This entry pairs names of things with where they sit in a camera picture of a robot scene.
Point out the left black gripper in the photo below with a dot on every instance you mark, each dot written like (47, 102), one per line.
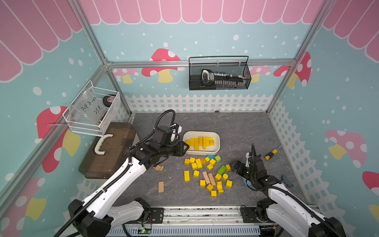
(180, 151)

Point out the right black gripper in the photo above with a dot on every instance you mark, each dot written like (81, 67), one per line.
(242, 166)

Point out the yellow plank block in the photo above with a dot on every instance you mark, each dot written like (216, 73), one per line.
(192, 142)

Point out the yellow cylinder block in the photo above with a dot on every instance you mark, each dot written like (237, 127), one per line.
(200, 139)

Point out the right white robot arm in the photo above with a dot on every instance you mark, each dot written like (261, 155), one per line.
(281, 206)

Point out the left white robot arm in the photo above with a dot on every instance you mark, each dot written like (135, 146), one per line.
(95, 216)

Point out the white plastic tub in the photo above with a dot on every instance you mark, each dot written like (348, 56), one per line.
(210, 150)

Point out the small green cube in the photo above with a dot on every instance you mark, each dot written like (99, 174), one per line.
(218, 158)

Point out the large yellow front block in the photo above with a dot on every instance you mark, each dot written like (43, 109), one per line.
(186, 176)

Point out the yellow arch block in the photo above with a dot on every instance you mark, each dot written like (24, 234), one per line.
(220, 187)

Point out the teal triangular block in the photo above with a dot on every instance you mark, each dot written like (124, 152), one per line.
(211, 157)

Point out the yellow cube block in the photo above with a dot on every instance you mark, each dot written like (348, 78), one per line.
(196, 173)

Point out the right natural wooden plank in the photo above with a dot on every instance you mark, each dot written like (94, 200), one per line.
(211, 178)

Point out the natural wooden plank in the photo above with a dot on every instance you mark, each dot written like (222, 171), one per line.
(211, 178)
(206, 177)

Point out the wooden arch block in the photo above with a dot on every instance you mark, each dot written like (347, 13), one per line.
(159, 168)

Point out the left natural wooden plank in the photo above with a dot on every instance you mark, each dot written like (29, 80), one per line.
(206, 177)

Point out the yellow black screwdriver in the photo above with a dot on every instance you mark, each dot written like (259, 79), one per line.
(270, 154)

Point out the flat wooden block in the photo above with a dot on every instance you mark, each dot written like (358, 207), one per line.
(161, 187)

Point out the socket wrench set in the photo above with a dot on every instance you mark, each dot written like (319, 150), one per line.
(209, 78)

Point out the black tape roll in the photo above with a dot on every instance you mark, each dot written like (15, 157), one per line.
(108, 100)

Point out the black wire mesh basket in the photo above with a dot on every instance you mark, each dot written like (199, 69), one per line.
(235, 65)

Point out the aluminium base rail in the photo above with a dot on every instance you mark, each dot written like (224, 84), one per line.
(191, 221)

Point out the brown toolbox with white handle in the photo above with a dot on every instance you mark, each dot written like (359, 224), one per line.
(107, 153)

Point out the clear wall-mounted bin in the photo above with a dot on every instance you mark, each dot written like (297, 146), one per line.
(87, 113)

